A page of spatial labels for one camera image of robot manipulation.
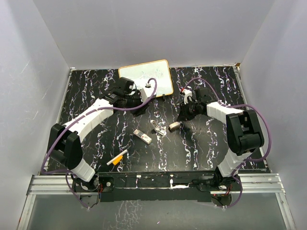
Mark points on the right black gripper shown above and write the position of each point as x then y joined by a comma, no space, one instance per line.
183,116

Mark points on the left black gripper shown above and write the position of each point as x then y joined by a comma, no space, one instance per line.
139,111

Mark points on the white staple box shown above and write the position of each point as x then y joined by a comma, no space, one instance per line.
145,138

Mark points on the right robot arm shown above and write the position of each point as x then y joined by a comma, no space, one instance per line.
243,131

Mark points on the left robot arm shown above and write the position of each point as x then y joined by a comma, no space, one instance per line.
64,144

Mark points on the white marker pen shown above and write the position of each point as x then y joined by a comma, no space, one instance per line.
122,153

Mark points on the orange framed whiteboard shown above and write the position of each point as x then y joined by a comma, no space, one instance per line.
141,73

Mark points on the orange marker cap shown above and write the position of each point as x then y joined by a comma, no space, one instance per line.
117,160

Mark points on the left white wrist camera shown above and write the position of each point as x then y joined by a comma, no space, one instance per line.
147,91

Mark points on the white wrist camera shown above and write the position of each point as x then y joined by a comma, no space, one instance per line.
187,94
147,91

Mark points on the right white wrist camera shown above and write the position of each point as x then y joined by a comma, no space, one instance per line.
187,94

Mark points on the black front mounting rail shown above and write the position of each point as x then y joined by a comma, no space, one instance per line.
163,186

